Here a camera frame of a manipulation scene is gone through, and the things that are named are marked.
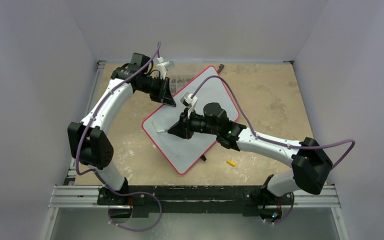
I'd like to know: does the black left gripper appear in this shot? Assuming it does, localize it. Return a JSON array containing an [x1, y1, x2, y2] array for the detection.
[[137, 75, 175, 107]]

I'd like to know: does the pink framed whiteboard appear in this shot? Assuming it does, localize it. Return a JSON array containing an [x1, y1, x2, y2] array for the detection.
[[142, 65, 239, 175]]

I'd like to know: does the yellow marker cap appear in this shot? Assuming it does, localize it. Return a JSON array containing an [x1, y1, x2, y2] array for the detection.
[[226, 160, 236, 167]]

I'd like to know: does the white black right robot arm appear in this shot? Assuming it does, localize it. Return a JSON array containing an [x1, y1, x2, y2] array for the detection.
[[167, 102, 333, 204]]

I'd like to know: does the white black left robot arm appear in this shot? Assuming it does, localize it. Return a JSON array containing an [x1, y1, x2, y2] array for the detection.
[[67, 53, 176, 205]]

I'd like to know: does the clear plastic screw box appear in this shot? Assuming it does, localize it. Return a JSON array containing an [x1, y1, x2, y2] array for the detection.
[[167, 63, 198, 95]]

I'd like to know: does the black metal rod tool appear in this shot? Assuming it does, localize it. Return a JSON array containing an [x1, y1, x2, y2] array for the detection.
[[217, 64, 225, 73]]

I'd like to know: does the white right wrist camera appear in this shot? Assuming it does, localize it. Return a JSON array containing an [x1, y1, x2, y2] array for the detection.
[[180, 92, 198, 118]]

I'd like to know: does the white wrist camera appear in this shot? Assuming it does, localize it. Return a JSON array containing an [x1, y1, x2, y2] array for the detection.
[[180, 92, 198, 118], [155, 57, 175, 79]]

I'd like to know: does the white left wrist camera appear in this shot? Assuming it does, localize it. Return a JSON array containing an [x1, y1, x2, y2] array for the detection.
[[155, 57, 175, 79]]

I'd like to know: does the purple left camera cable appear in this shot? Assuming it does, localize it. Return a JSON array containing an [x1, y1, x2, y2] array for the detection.
[[75, 41, 162, 196]]

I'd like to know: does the purple camera cable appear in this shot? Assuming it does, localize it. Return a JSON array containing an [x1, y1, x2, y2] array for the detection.
[[75, 41, 162, 196], [191, 75, 357, 171]]

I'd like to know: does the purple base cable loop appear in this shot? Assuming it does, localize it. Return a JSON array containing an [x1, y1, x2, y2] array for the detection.
[[108, 192, 164, 233]]

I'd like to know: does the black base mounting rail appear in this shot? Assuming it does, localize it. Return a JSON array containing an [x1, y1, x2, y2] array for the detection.
[[97, 185, 293, 219]]

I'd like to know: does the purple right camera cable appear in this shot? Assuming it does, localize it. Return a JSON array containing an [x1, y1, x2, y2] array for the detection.
[[191, 75, 357, 171]]

